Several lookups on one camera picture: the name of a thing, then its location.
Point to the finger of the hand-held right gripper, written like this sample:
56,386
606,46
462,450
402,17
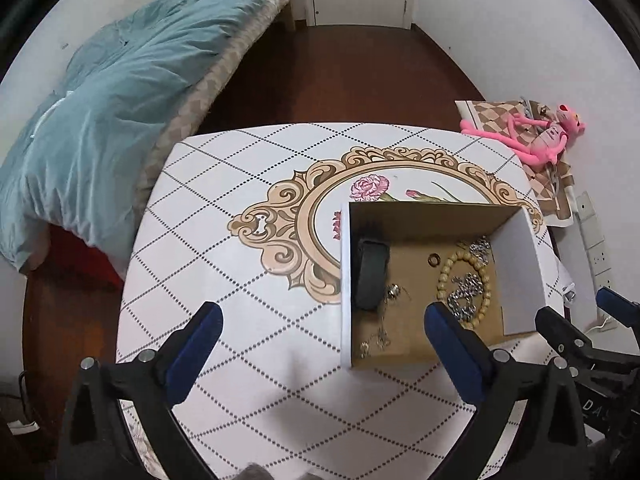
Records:
560,330
617,306

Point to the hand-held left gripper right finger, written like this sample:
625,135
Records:
452,355

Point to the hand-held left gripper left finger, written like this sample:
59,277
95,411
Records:
195,355

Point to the cardboard box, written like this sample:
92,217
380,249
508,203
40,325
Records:
410,270

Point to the black wristband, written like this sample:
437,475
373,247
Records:
371,275

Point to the white power strip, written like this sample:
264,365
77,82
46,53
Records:
597,250

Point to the white diamond-patterned tablecloth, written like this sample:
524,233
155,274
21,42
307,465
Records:
225,260

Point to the checkered cushion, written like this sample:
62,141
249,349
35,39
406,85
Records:
550,185

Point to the pink plush toy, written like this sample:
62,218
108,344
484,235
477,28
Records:
542,142

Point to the white flat item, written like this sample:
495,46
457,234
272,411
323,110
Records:
22,426

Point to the teal blanket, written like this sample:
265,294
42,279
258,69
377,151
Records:
115,110

